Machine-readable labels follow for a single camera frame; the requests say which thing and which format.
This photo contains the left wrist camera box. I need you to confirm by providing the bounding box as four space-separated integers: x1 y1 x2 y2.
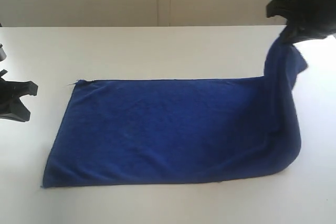
0 44 6 61

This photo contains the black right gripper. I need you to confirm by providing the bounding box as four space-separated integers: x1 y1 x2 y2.
266 0 335 44

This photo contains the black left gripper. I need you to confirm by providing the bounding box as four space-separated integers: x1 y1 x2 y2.
1 70 38 122

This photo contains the blue towel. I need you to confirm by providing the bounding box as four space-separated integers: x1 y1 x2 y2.
41 37 308 188

